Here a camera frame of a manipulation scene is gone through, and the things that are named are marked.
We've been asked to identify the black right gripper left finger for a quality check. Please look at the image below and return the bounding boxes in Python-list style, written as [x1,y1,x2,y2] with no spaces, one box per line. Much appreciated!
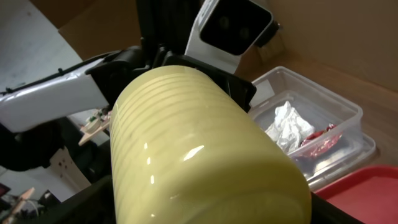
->
[28,175,116,224]

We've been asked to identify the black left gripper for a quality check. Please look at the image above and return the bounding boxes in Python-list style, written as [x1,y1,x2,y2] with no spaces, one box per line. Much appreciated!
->
[85,1,256,111]

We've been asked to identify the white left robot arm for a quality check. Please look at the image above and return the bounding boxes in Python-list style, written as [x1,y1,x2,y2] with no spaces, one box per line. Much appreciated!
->
[1,0,280,171]

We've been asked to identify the red snack wrapper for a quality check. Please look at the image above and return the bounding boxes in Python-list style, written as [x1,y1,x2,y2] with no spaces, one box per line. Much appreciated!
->
[300,124,342,159]

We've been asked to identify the yellow plastic cup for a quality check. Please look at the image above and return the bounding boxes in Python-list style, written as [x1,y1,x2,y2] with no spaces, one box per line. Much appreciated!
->
[110,66,312,224]

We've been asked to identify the white tissue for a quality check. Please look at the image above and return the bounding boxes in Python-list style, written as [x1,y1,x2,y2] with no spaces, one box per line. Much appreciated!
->
[265,101,315,154]

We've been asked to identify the clear plastic waste bin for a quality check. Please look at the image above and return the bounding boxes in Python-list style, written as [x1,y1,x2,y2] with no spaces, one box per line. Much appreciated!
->
[249,66,377,191]

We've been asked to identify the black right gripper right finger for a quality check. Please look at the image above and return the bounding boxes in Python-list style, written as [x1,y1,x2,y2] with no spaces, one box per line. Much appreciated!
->
[310,192,363,224]

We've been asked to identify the red plastic tray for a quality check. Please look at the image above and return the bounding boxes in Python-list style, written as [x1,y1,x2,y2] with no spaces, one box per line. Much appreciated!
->
[315,166,397,224]

